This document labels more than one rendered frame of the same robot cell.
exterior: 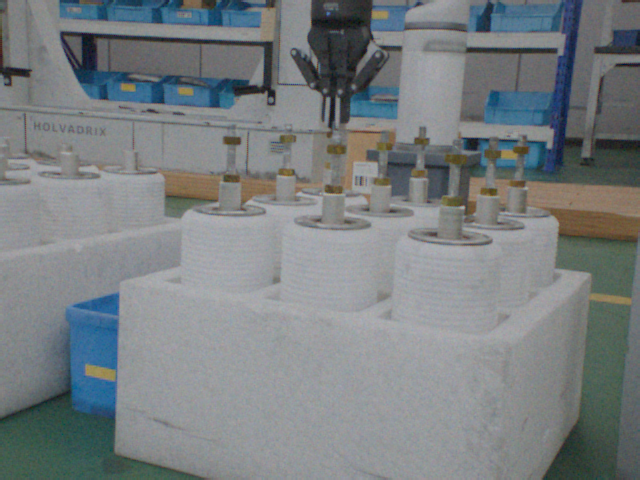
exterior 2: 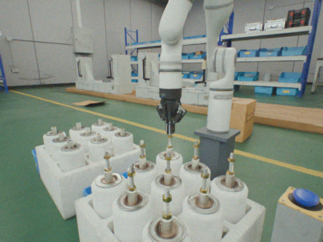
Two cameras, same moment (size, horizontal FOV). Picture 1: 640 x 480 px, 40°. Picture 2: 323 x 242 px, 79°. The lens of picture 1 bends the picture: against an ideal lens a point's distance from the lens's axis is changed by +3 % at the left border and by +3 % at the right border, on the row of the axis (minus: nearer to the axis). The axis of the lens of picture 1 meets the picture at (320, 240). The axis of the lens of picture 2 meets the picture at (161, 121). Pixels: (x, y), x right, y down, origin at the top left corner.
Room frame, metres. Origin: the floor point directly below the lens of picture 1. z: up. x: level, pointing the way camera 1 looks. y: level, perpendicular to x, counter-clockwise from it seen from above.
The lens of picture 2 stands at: (0.47, -0.22, 0.56)
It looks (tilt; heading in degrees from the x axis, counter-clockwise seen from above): 15 degrees down; 22
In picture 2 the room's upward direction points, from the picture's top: straight up
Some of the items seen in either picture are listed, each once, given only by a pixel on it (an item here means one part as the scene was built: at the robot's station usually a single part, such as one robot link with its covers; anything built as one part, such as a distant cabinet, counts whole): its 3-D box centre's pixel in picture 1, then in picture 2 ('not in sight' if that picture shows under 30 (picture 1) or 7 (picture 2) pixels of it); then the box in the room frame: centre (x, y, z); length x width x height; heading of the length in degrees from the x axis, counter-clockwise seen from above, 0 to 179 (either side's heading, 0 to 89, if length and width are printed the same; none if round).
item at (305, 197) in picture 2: not in sight; (305, 199); (0.86, -0.36, 0.32); 0.04 x 0.04 x 0.02
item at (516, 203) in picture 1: (516, 201); (229, 179); (0.98, -0.22, 0.26); 0.02 x 0.02 x 0.03
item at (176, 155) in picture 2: (330, 193); (169, 155); (1.08, -0.01, 0.25); 0.08 x 0.08 x 0.01
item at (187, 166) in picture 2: (417, 202); (194, 167); (1.03, -0.12, 0.25); 0.08 x 0.08 x 0.01
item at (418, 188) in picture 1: (418, 192); (195, 163); (1.03, -0.12, 0.26); 0.02 x 0.02 x 0.03
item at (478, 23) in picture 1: (457, 18); (271, 52); (5.68, -0.80, 0.90); 0.50 x 0.38 x 0.21; 159
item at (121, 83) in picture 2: not in sight; (104, 73); (4.07, 2.56, 0.45); 1.61 x 0.57 x 0.74; 71
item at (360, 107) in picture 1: (383, 102); (248, 76); (5.80, -0.38, 0.36); 0.50 x 0.38 x 0.21; 162
